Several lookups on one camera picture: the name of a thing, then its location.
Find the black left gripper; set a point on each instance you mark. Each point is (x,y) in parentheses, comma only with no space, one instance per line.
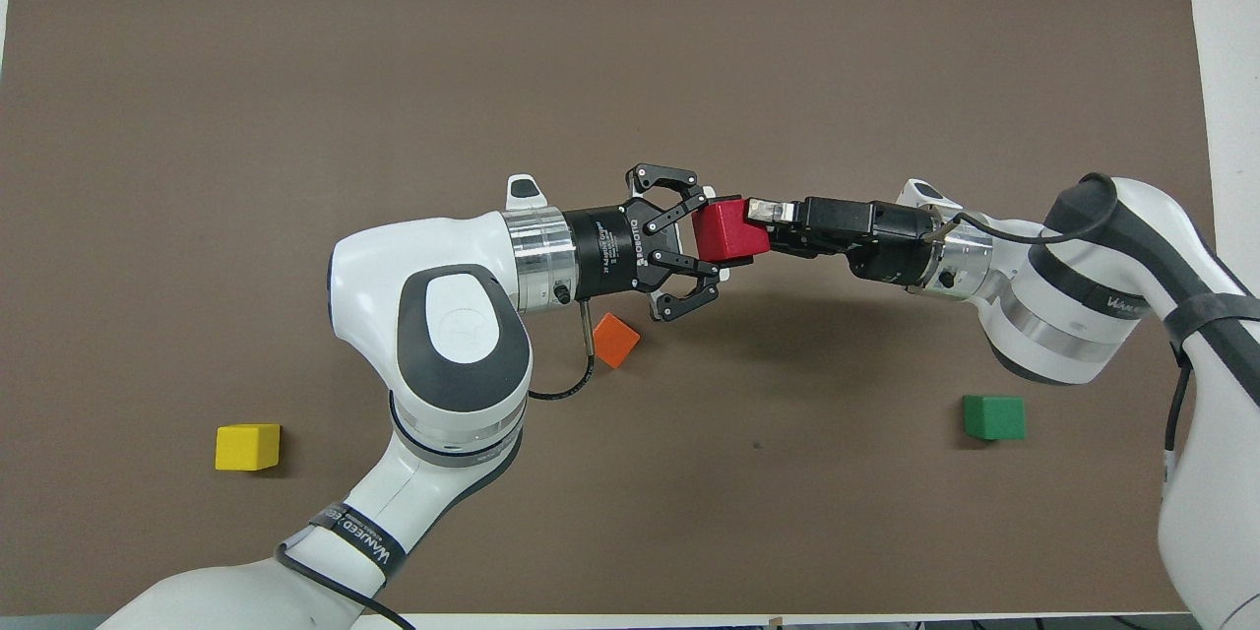
(610,251)

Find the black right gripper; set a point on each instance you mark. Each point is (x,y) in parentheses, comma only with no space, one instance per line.
(876,236)

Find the red cube block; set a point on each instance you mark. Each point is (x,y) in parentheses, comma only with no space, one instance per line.
(728,234)

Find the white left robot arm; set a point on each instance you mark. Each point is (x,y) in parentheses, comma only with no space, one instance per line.
(453,335)

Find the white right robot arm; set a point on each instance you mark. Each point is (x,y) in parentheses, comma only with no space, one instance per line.
(1083,315)

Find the orange cube block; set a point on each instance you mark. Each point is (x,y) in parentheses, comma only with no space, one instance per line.
(618,341)

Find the green cube block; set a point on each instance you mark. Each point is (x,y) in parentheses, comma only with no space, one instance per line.
(994,418)

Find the yellow cube block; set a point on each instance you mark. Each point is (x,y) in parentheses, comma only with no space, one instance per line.
(247,448)

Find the brown table mat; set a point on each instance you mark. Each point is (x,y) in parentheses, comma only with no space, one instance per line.
(295,118)

